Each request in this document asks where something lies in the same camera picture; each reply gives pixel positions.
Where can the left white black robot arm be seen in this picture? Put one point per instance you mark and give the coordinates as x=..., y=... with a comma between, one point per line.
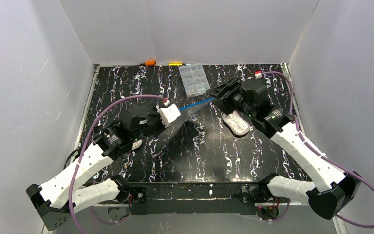
x=59, y=200

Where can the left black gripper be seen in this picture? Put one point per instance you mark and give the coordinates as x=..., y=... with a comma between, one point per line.
x=154, y=119

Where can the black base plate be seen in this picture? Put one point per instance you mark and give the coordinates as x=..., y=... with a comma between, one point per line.
x=135, y=195
x=254, y=193

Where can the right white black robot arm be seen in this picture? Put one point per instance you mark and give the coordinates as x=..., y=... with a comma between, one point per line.
x=329, y=190

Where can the orange handled tool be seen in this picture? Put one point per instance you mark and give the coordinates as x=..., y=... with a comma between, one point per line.
x=150, y=63

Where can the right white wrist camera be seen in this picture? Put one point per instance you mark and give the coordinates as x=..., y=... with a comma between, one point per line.
x=258, y=74

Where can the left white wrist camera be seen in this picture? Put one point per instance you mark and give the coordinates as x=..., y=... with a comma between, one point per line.
x=169, y=113

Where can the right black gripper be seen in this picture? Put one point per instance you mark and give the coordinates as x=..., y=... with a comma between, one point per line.
x=227, y=93

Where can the blue framed whiteboard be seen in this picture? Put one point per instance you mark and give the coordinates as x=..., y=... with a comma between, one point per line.
x=188, y=111

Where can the yellow handled tool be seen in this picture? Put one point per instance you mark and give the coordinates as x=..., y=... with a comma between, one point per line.
x=176, y=64

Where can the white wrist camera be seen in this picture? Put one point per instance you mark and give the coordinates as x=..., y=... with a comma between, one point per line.
x=258, y=74
x=169, y=113

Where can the silver mesh eraser pad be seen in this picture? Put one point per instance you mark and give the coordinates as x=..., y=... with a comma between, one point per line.
x=137, y=144
x=236, y=123

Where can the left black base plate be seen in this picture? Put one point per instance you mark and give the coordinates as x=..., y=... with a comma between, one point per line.
x=135, y=195

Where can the aluminium rail frame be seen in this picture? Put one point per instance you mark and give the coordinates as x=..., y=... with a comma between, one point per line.
x=165, y=197

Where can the clear plastic screw box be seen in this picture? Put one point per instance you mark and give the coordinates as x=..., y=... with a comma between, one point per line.
x=194, y=80

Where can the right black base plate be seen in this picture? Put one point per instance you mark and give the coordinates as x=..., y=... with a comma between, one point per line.
x=254, y=193

